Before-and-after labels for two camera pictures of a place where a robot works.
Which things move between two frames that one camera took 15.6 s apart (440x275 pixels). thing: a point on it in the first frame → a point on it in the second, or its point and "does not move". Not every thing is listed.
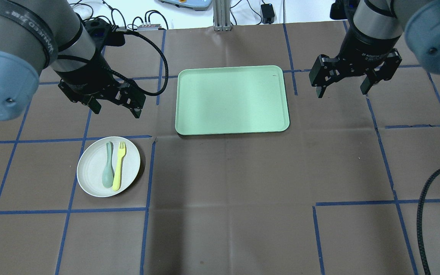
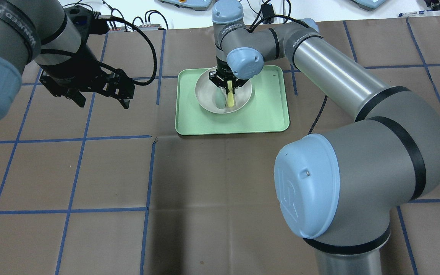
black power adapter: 268,13 does not move
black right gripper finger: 322,91 → 218,81
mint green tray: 231,100 does not move
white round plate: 108,165 → 206,94
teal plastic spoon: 107,179 → 220,99
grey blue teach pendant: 202,5 does not move
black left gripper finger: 136,112 → 125,102
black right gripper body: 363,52 → 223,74
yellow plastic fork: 122,149 → 230,97
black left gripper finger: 94,105 → 78,98
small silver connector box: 150,27 does not move
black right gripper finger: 369,81 → 236,83
